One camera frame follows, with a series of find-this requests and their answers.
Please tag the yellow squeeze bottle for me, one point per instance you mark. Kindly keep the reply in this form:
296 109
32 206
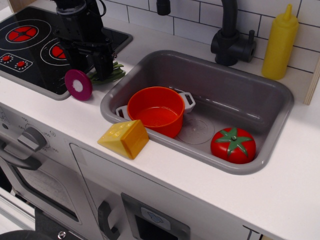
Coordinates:
280 44

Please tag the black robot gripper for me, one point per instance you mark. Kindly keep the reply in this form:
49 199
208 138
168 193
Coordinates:
82 33

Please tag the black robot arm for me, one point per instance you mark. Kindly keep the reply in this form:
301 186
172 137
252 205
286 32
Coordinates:
72 3

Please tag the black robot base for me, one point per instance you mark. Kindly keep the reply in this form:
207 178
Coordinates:
45 229

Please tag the orange toy pot grey handles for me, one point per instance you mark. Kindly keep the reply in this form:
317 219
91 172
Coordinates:
160 109

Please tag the dark grey cabinet door handle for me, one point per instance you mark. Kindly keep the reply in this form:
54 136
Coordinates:
104 211

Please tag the grey dishwasher control panel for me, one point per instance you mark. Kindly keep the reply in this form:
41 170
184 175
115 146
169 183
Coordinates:
147 223

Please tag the yellow toy cheese wedge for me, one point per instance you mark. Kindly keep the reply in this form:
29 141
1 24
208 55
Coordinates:
125 138

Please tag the black toy stove top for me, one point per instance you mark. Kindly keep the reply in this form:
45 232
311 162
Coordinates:
31 54

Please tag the purple toy beet with leaves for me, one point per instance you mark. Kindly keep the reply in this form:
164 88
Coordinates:
80 84

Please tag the wooden side panel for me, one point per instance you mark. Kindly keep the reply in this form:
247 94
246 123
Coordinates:
313 84

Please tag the grey plastic sink basin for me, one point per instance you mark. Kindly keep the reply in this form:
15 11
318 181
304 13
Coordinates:
224 98

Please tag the grey oven door handle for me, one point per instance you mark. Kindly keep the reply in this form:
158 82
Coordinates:
28 163

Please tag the grey oven knob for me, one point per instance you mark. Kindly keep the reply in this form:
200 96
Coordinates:
32 139

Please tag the red toy tomato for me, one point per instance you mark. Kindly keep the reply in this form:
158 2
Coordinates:
234 145

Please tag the black toy faucet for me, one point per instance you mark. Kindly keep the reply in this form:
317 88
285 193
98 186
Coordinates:
211 24

